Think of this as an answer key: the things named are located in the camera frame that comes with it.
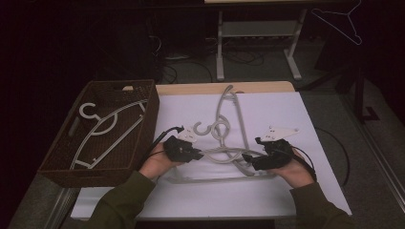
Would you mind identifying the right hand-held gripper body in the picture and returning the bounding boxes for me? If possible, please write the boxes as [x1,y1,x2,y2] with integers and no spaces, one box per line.
[250,126,301,172]

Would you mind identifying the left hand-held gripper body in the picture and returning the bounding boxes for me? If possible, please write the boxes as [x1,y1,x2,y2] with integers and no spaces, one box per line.
[163,126,199,163]

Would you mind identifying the brown woven basket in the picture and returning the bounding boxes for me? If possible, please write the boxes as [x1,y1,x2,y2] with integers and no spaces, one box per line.
[37,79,160,189]

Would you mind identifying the person's left hand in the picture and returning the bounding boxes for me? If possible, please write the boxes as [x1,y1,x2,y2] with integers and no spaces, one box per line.
[139,141,184,180]

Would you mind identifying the person's right hand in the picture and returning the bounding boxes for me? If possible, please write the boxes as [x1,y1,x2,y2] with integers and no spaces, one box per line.
[270,149,315,190]

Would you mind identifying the black metal stand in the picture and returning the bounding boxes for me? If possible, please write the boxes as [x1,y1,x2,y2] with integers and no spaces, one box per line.
[299,56,380,124]

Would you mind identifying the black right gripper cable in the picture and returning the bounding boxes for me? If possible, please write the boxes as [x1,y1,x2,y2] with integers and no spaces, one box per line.
[292,126,352,187]

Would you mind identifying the black floor cables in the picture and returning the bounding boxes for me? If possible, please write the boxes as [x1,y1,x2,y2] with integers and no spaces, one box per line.
[157,34,266,84]

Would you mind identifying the metal floor rail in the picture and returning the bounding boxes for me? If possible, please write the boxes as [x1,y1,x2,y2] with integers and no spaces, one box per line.
[345,94,405,206]

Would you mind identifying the white table frame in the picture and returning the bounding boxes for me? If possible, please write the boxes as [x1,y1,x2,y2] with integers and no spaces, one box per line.
[203,0,309,82]

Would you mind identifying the white wire clothes hanger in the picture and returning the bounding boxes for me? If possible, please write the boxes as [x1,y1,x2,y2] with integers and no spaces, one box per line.
[310,0,364,47]

